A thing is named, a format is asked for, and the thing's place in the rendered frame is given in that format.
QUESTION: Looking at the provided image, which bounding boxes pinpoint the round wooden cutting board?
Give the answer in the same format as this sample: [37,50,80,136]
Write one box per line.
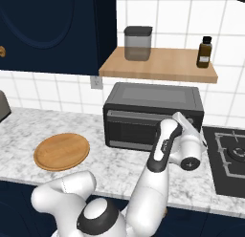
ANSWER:
[33,132,91,172]

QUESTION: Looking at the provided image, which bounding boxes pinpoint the brown bottle with black cap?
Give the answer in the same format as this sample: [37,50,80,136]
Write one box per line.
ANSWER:
[196,35,213,69]

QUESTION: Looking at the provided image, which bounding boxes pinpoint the navy base cupboards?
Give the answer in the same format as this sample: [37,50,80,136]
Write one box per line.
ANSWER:
[0,180,245,237]

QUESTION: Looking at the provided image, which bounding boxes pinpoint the white wall socket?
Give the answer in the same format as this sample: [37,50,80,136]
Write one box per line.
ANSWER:
[90,75,104,91]

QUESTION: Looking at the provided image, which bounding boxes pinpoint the grey toaster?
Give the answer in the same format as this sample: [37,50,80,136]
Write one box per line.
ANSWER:
[0,90,12,123]

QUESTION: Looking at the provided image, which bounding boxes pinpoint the navy wall cupboard door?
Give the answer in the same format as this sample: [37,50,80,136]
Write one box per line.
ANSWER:
[0,0,118,76]

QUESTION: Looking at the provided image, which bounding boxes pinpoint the black hob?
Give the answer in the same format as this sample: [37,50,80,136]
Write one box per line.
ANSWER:
[202,125,245,199]

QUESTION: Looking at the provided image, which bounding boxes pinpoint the toaster oven glass door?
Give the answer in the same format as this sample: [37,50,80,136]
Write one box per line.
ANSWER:
[104,108,175,152]

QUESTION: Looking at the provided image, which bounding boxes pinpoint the grey jar with black lid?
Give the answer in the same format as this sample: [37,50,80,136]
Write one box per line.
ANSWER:
[123,25,153,62]

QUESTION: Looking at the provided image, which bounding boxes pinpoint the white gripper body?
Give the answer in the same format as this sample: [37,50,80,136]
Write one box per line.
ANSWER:
[172,111,209,149]

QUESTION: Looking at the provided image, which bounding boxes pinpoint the wooden wall shelf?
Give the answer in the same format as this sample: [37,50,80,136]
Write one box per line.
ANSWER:
[98,46,219,84]

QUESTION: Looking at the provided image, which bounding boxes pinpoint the black toaster oven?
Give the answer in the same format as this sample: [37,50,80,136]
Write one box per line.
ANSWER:
[102,81,205,153]

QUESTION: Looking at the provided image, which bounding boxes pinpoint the grey toaster oven door handle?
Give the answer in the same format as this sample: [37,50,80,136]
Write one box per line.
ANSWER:
[106,110,175,118]

